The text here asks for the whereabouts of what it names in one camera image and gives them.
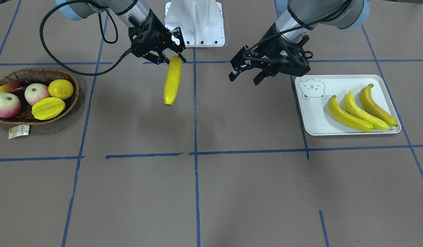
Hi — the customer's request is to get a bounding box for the white bear print tray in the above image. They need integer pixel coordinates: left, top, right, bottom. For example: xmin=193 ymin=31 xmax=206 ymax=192
xmin=294 ymin=74 xmax=402 ymax=136

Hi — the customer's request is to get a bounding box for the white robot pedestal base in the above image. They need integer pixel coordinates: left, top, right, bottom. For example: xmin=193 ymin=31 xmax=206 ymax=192
xmin=165 ymin=0 xmax=226 ymax=47

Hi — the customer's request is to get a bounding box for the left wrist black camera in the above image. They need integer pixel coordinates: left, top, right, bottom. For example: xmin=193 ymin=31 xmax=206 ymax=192
xmin=230 ymin=45 xmax=265 ymax=74

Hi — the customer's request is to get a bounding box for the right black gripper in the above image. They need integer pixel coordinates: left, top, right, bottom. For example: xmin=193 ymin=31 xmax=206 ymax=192
xmin=128 ymin=10 xmax=187 ymax=64

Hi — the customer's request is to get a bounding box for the dark red plastic fruit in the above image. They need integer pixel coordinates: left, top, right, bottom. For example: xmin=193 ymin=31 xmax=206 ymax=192
xmin=0 ymin=80 xmax=32 ymax=104

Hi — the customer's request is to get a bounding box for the yellow plastic starfruit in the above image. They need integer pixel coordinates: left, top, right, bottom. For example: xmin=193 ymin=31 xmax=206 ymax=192
xmin=32 ymin=97 xmax=66 ymax=120

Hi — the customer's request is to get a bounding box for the pink white plastic apple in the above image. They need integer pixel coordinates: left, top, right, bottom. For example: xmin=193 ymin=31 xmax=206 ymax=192
xmin=0 ymin=93 xmax=21 ymax=118

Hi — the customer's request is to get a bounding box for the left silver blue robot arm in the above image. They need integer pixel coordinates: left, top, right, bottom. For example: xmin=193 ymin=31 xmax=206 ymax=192
xmin=229 ymin=0 xmax=370 ymax=85

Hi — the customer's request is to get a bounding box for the wrist black camera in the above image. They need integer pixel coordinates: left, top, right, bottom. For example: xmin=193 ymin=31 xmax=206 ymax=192
xmin=230 ymin=45 xmax=265 ymax=74
xmin=170 ymin=26 xmax=185 ymax=53

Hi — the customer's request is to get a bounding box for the brown wicker basket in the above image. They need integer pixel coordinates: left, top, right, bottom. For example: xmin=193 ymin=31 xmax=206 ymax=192
xmin=0 ymin=68 xmax=80 ymax=125

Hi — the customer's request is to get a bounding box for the yellow plastic lemon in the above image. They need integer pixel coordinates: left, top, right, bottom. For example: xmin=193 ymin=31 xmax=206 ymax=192
xmin=48 ymin=79 xmax=74 ymax=100

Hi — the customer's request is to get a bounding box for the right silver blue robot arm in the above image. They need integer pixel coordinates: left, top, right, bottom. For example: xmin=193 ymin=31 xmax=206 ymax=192
xmin=55 ymin=0 xmax=186 ymax=64

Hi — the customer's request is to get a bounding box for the paper basket tag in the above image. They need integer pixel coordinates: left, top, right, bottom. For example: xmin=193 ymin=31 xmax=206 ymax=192
xmin=8 ymin=125 xmax=31 ymax=139

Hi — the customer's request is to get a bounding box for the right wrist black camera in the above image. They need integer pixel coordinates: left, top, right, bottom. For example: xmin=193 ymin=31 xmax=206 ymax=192
xmin=170 ymin=26 xmax=185 ymax=53

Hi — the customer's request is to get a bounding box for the yellow plastic banana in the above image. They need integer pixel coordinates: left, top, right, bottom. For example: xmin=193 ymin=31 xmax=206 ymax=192
xmin=359 ymin=83 xmax=398 ymax=127
xmin=328 ymin=95 xmax=375 ymax=132
xmin=344 ymin=90 xmax=389 ymax=130
xmin=163 ymin=55 xmax=183 ymax=107

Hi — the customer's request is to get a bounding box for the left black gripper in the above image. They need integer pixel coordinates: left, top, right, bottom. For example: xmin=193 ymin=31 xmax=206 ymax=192
xmin=229 ymin=35 xmax=311 ymax=86

